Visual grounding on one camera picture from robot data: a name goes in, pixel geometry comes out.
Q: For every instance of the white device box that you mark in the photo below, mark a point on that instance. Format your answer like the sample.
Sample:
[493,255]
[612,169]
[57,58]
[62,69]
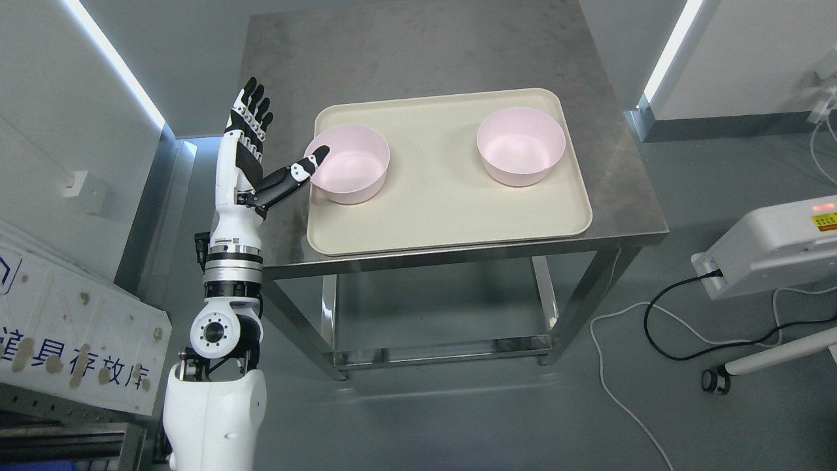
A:
[772,247]

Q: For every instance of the white stand leg with caster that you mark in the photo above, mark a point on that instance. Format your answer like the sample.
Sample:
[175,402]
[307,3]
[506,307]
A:
[719,379]

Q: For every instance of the white wall plug adapter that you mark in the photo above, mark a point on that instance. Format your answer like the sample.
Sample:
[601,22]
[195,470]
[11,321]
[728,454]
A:
[824,103]

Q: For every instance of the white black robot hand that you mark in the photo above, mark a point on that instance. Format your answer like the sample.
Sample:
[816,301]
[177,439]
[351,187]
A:
[243,192]

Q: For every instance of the pink bowl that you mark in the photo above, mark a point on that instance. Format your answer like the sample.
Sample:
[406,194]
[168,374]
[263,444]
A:
[355,168]
[519,146]

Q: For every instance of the cream plastic tray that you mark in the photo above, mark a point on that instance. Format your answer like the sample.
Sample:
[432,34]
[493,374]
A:
[436,193]

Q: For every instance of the white wall socket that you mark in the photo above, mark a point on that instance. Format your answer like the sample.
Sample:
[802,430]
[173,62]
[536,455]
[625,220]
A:
[87,193]

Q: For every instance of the white sign board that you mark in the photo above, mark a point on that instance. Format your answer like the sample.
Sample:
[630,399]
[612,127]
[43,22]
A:
[68,333]

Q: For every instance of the stainless steel table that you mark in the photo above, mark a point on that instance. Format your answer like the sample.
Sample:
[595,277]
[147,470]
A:
[313,58]

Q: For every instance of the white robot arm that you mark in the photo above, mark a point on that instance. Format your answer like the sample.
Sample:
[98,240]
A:
[215,398]

